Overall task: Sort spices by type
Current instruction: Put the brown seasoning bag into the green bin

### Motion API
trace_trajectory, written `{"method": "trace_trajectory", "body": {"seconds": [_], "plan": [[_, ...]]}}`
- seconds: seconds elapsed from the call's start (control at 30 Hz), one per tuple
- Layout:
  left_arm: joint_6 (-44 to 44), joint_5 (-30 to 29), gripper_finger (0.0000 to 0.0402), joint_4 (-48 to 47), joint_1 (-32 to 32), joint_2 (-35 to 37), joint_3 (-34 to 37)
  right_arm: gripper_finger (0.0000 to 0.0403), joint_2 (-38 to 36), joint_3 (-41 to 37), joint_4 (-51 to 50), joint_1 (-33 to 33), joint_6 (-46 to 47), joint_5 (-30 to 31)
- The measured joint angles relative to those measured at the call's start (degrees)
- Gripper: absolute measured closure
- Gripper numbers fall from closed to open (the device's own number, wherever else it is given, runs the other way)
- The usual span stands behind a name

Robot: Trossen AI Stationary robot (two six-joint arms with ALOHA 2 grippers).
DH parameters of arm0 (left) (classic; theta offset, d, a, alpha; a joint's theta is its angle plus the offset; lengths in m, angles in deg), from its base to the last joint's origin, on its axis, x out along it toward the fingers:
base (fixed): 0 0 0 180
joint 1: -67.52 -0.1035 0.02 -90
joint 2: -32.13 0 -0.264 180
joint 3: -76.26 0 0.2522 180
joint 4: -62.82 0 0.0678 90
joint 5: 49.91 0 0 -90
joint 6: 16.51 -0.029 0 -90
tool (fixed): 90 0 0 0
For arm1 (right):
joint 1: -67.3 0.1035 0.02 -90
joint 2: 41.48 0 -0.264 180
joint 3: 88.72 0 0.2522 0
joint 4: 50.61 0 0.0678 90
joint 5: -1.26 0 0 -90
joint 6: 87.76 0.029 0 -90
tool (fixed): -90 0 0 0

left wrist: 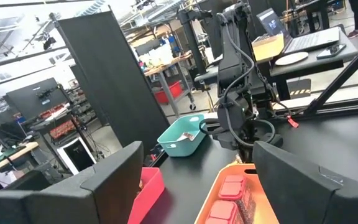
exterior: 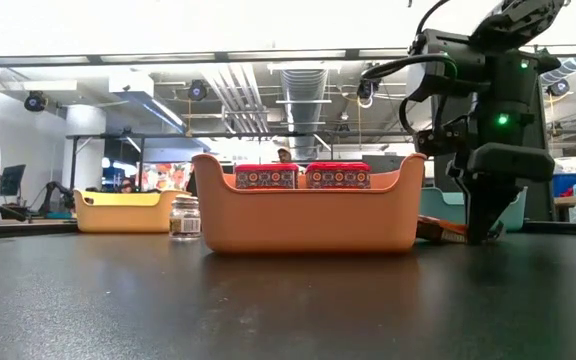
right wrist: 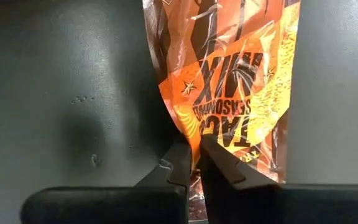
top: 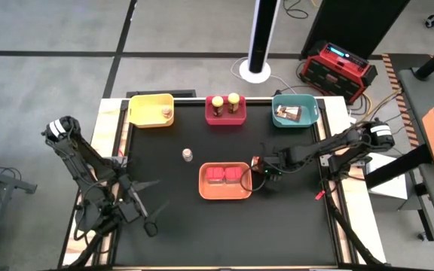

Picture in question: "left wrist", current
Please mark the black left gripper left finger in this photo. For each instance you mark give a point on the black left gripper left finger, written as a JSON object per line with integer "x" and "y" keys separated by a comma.
{"x": 57, "y": 208}

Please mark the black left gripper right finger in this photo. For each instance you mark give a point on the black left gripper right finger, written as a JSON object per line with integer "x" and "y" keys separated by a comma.
{"x": 306, "y": 199}

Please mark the brown and white spice packet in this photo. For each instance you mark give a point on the brown and white spice packet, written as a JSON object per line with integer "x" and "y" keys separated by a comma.
{"x": 188, "y": 136}

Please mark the red-lid smoked paprika tin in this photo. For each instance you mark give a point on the red-lid smoked paprika tin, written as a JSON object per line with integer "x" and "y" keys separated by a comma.
{"x": 224, "y": 213}
{"x": 235, "y": 189}

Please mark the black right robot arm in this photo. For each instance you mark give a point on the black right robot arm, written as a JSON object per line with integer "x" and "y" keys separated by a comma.
{"x": 233, "y": 62}

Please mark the orange plastic bin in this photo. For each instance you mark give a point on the orange plastic bin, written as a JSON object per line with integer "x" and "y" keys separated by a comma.
{"x": 263, "y": 199}

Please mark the red hanging tag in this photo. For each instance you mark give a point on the red hanging tag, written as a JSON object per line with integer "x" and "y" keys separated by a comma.
{"x": 292, "y": 122}

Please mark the white and black tower fan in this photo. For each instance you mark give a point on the white and black tower fan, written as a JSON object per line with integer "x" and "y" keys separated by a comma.
{"x": 78, "y": 155}

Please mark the teal plastic bin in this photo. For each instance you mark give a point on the teal plastic bin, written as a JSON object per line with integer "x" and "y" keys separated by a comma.
{"x": 179, "y": 146}

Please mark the low wooden workbench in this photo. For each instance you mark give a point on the low wooden workbench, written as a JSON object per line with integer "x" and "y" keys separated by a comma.
{"x": 17, "y": 152}

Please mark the yellow black hazard strip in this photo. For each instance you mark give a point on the yellow black hazard strip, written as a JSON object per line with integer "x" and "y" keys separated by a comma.
{"x": 300, "y": 92}

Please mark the shelf rack with red bins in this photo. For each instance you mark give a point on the shelf rack with red bins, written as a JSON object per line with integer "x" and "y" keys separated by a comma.
{"x": 61, "y": 129}

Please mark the red storage bin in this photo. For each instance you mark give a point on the red storage bin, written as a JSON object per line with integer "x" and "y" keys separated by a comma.
{"x": 169, "y": 93}

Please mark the pink plastic bin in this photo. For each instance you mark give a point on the pink plastic bin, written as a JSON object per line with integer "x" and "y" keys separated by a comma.
{"x": 149, "y": 199}

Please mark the pale orange storage box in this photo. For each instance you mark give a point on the pale orange storage box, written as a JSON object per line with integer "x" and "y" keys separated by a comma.
{"x": 267, "y": 48}

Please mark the white round plate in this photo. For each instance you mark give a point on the white round plate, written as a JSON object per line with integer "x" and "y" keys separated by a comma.
{"x": 291, "y": 58}

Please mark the black office desk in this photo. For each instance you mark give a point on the black office desk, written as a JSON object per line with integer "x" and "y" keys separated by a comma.
{"x": 309, "y": 67}

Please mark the wooden top metal workbench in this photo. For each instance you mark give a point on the wooden top metal workbench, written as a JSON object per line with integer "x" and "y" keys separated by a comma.
{"x": 166, "y": 64}

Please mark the open laptop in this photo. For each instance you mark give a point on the open laptop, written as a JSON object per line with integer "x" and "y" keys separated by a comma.
{"x": 312, "y": 39}

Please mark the black smartphone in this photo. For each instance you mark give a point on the black smartphone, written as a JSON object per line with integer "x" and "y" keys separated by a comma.
{"x": 331, "y": 51}

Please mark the black partition panel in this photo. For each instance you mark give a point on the black partition panel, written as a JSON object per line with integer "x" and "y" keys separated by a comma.
{"x": 113, "y": 77}

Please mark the person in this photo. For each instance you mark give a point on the person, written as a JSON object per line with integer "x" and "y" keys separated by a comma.
{"x": 357, "y": 15}

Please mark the black frame post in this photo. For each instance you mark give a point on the black frame post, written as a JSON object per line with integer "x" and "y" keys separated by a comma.
{"x": 194, "y": 46}

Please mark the black diagonal frame brace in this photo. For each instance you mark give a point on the black diagonal frame brace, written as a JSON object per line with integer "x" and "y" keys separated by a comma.
{"x": 343, "y": 73}

